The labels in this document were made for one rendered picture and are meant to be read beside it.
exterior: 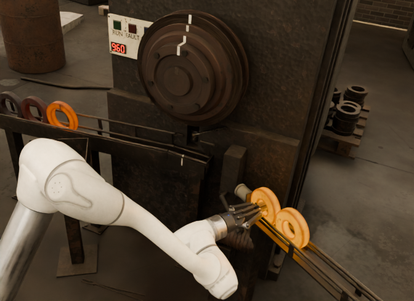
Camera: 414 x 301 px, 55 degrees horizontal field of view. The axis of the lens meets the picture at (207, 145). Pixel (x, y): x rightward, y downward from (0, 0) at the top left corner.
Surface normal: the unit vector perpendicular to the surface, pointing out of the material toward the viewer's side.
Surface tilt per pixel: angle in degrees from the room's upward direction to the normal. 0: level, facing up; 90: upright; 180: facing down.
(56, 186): 45
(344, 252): 0
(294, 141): 0
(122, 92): 0
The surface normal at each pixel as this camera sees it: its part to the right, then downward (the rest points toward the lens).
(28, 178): -0.55, -0.04
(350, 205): 0.07, -0.84
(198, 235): 0.13, -0.65
